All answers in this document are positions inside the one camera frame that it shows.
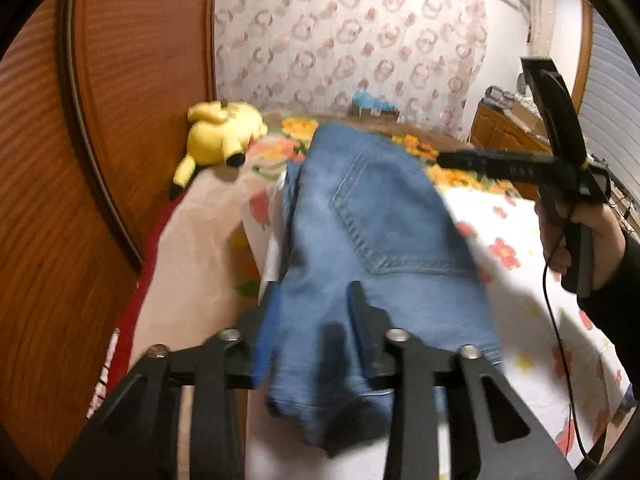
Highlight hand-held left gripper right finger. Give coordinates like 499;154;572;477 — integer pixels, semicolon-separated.
346;281;577;480

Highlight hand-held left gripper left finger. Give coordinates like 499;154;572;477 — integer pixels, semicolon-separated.
52;285;282;480

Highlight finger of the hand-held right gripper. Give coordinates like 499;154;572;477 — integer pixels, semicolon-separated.
436;147;553;182

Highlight blue denim pants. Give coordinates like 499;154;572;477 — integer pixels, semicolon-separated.
252;122;504;459

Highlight person's right forearm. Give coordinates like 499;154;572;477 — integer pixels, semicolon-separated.
577;240;640;403

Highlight person's right hand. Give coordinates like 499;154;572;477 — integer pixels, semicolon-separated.
536;199;627;295

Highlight cardboard box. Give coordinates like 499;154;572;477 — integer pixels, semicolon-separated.
510;97;547;137

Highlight wooden sideboard cabinet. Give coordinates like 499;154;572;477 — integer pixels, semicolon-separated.
470;100;553;202

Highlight grey window blind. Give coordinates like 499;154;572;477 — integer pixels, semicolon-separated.
582;10;640;202

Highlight purple storage case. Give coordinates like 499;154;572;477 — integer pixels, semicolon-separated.
484;86;517;109

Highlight cream window curtain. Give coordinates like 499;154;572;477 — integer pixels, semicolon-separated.
525;0;557;61

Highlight white floral bed sheet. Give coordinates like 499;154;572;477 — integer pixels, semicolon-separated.
240;180;637;480

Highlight beige mattress pad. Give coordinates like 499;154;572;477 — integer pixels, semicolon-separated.
120;165;267;403

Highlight blue item on box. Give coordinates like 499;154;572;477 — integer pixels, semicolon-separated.
350;91;402;122

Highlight red blanket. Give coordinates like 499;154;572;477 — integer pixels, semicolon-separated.
87;210;172;420

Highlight colourful floral blanket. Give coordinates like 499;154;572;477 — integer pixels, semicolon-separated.
247;112;518;197

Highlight yellow plush toy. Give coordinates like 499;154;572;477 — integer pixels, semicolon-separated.
169;101;269;201

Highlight wooden louvred wardrobe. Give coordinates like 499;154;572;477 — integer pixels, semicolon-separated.
0;0;219;480

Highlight black cable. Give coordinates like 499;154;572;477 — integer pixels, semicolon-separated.
542;220;601;467

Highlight ring patterned sheer curtain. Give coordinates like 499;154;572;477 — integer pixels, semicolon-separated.
215;0;489;142

